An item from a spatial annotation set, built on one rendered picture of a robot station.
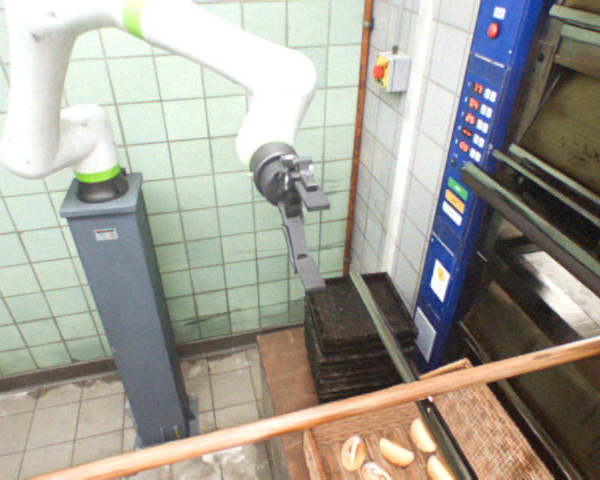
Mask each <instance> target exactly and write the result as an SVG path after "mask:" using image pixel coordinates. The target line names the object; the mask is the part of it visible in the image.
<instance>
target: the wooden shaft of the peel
mask: <svg viewBox="0 0 600 480"><path fill-rule="evenodd" d="M598 354H600V337H596V338H591V339H587V340H583V341H579V342H574V343H570V344H566V345H560V346H556V347H552V348H548V349H543V351H539V352H535V353H531V354H526V355H522V356H518V357H514V358H509V359H505V360H501V361H497V362H492V363H488V364H484V365H480V366H475V367H471V369H467V370H463V371H458V372H454V373H450V374H446V375H441V376H436V377H432V378H428V379H423V380H419V381H415V382H411V383H406V384H402V385H398V387H394V388H390V389H385V390H381V391H377V392H373V393H368V394H364V395H360V396H356V397H351V398H347V399H343V400H339V401H334V402H330V403H326V405H322V406H316V407H312V408H308V409H304V410H299V411H295V412H291V413H287V414H282V415H278V416H274V417H270V418H266V419H261V420H257V421H253V423H249V424H244V425H240V426H236V427H232V428H227V429H223V430H219V431H215V432H210V433H206V434H202V435H198V436H192V437H188V438H184V439H180V441H175V442H171V443H167V444H163V445H158V446H154V447H150V448H146V449H141V450H137V451H133V452H129V453H124V454H120V455H116V456H112V458H107V459H103V460H99V461H95V462H90V463H86V464H82V465H78V466H72V467H68V468H64V469H60V470H55V471H51V472H47V474H43V475H38V476H34V477H30V478H26V479H21V480H112V479H116V478H120V477H124V476H129V475H133V473H137V472H141V471H145V470H149V469H153V468H157V467H162V466H166V465H170V464H174V463H178V462H182V461H186V460H190V459H194V457H199V456H203V455H207V454H210V453H215V452H219V451H223V450H227V449H232V448H236V447H240V446H244V445H247V444H252V443H256V442H260V441H264V439H269V438H273V437H277V436H280V435H285V434H289V433H293V432H297V431H302V430H306V429H310V428H313V427H317V426H322V425H326V424H330V423H334V421H339V420H343V419H346V418H350V417H355V416H359V415H363V414H367V413H372V412H376V411H380V410H383V409H387V408H392V407H396V406H400V405H404V403H409V402H413V401H416V400H420V399H425V398H429V397H433V396H437V395H441V394H446V393H449V392H453V391H457V390H462V389H466V388H470V387H474V385H479V384H482V383H486V382H490V381H495V380H499V379H503V378H507V377H512V376H516V375H519V374H523V373H527V372H532V371H536V370H540V369H544V368H549V366H552V365H556V364H560V363H565V362H569V361H573V360H577V359H582V358H585V357H589V356H593V355H598Z"/></svg>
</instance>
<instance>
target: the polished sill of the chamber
mask: <svg viewBox="0 0 600 480"><path fill-rule="evenodd" d="M489 264H490V265H491V266H492V267H493V268H495V269H496V270H497V271H498V272H499V273H500V274H501V275H502V276H503V277H504V278H505V280H506V281H507V282H508V283H509V284H510V286H512V287H513V288H514V289H515V290H516V291H517V292H518V293H519V294H520V295H521V296H522V298H523V299H524V300H525V301H526V302H527V303H529V304H530V305H531V306H532V307H533V308H534V309H535V310H536V311H537V312H538V313H539V315H540V316H541V317H542V318H543V319H544V320H546V321H547V322H548V323H549V324H550V325H551V327H552V328H553V329H554V330H555V331H556V333H557V334H558V335H559V336H560V337H561V338H563V339H564V340H565V341H566V342H567V343H568V344H570V343H574V342H579V341H583V340H587V339H591V338H596V337H600V326H599V325H598V324H597V323H596V322H595V321H593V320H592V319H591V318H590V317H589V316H587V315H586V313H585V312H584V311H583V310H582V309H581V308H580V307H579V306H577V305H576V304H574V303H573V302H572V301H571V300H570V299H569V298H568V296H567V295H566V294H565V293H563V292H561V291H560V290H559V289H558V288H557V287H556V286H555V285H554V284H553V283H552V282H550V281H549V280H548V278H547V277H546V276H544V275H543V274H542V273H541V272H540V271H539V270H537V269H536V268H535V267H534V266H533V265H532V264H531V263H530V262H529V260H527V259H525V258H524V257H523V256H522V255H521V254H520V253H519V252H518V251H517V250H516V249H515V248H508V249H502V250H496V251H492V254H491V257H490V260H489ZM583 359H584V360H585V361H586V362H587V363H588V364H589V365H590V366H591V369H592V370H593V371H595V372H596V373H597V374H598V375H599V376H600V354H598V355H593V356H589V357H585V358H583Z"/></svg>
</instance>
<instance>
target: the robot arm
mask: <svg viewBox="0 0 600 480"><path fill-rule="evenodd" d="M4 6H5V13H6V20H7V28H8V39H9V56H11V83H10V98H9V108H7V114H6V120H5V126H4V130H3V134H2V137H1V142H0V159H1V162H2V164H3V165H4V166H5V168H7V169H8V170H9V171H10V172H12V173H13V175H15V176H17V177H19V178H22V179H28V180H37V179H42V178H45V177H48V176H50V175H52V174H54V172H57V171H60V170H62V169H64V168H66V167H68V166H70V167H71V170H72V171H74V174H75V176H76V179H77V186H76V189H75V194H76V197H77V198H78V200H80V201H82V202H85V203H104V202H109V201H113V200H116V199H118V198H120V197H122V196H123V195H126V194H127V193H128V191H129V188H130V186H129V181H128V180H127V179H126V178H124V176H127V171H126V167H120V165H119V162H120V161H119V156H118V151H117V146H116V142H115V138H114V133H113V129H112V125H111V121H110V116H108V113H107V111H106V110H105V109H104V108H102V107H100V106H97V105H77V106H72V107H69V108H66V109H64V110H62V111H61V105H62V96H63V90H64V83H65V78H66V74H67V68H68V64H69V61H70V57H71V53H72V49H73V46H74V43H75V40H76V39H78V38H79V37H80V36H81V34H83V33H85V32H88V31H92V30H96V29H100V28H112V27H115V28H117V29H119V30H122V31H124V32H126V33H129V35H131V36H133V37H135V38H138V39H140V40H142V41H146V42H147V43H148V44H149V45H151V46H153V47H156V48H159V49H163V51H166V52H169V53H172V54H174V55H177V56H181V57H183V58H185V59H188V60H190V61H192V62H195V63H198V64H200V65H202V66H204V68H206V69H208V70H210V71H212V72H215V73H217V74H219V75H221V76H223V77H224V78H226V79H228V80H230V81H232V82H234V83H236V85H237V86H239V87H241V88H244V89H245V90H247V91H250V92H251V93H252V94H253V96H254V98H253V103H252V105H251V108H250V111H249V113H247V116H246V119H245V121H244V124H243V126H242V128H241V130H240V132H239V134H238V139H237V152H238V156H239V158H240V160H241V162H242V163H244V165H245V166H246V167H248V168H249V170H250V173H251V174H249V175H248V178H252V179H253V181H254V183H255V186H256V189H257V191H258V192H259V193H260V194H261V195H262V196H263V197H266V199H267V200H268V201H269V202H270V203H271V204H272V205H274V207H277V208H278V210H279V212H280V213H281V218H282V223H281V226H280V227H281V230H282V232H284V235H285V239H286V244H287V248H288V252H289V256H290V260H291V265H292V271H293V273H294V274H298V275H299V278H300V281H302V283H303V286H304V288H305V291H306V292H312V291H318V290H325V289H326V284H325V282H324V280H323V277H322V275H321V273H320V271H318V269H317V267H316V265H315V260H314V259H313V257H309V252H308V247H307V241H306V236H305V232H304V227H303V225H304V223H305V216H304V212H303V208H304V204H305V207H306V209H307V211H308V212H314V211H323V210H330V202H329V200H328V199H327V197H326V196H325V194H324V193H323V191H322V189H321V187H320V185H318V184H317V182H316V181H315V179H313V176H314V174H313V172H312V171H313V168H312V166H309V165H312V162H313V159H312V157H311V156H310V157H300V158H299V157H298V155H297V154H296V151H295V149H294V148H293V146H294V143H295V140H296V136H297V132H298V129H299V127H300V124H302V121H303V119H304V116H305V114H306V112H307V110H308V108H309V105H310V103H311V100H312V99H313V97H314V95H315V92H316V89H317V74H316V71H315V68H314V65H313V64H312V62H311V61H310V60H309V59H308V58H307V57H306V56H305V55H303V54H300V53H298V52H296V51H292V50H289V48H286V47H282V46H279V45H277V44H274V43H271V42H268V41H265V40H262V39H260V38H258V37H256V36H253V35H251V34H249V33H246V31H244V30H241V29H239V28H237V27H235V26H233V25H230V24H228V23H226V22H225V21H223V20H221V19H219V18H217V17H215V15H213V14H211V13H209V12H208V11H206V10H204V9H203V8H201V7H200V6H198V5H196V4H194V3H192V2H191V1H190V0H4ZM303 202H304V204H303ZM297 216H299V219H298V220H293V219H292V217H293V218H294V217H297Z"/></svg>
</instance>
